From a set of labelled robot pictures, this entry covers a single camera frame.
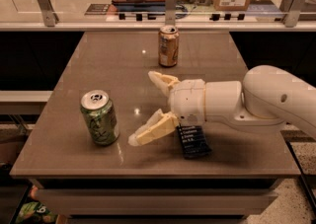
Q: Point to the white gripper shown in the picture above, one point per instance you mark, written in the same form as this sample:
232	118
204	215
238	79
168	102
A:
188	100

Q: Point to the green soda can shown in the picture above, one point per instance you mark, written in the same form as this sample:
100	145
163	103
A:
100	116

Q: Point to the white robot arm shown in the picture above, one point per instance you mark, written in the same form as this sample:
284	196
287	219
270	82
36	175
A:
265	100

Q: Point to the orange soda can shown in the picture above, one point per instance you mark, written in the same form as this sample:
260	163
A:
168	46

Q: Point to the blue snack bar wrapper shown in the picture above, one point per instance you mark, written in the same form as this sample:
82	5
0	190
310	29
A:
193	141

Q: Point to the table drawer front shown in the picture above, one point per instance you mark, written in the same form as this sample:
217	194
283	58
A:
122	202

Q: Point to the green snack bag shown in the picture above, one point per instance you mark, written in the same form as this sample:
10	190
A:
35	213

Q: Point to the middle metal railing bracket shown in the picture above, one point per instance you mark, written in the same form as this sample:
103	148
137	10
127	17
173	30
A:
170	12

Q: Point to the metal railing bracket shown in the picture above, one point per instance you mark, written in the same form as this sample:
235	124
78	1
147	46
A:
49	15
170	12
291	18

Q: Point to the right metal railing bracket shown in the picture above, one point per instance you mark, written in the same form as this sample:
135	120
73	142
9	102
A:
291	18

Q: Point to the left metal railing bracket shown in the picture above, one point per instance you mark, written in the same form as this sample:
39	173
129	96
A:
49	15

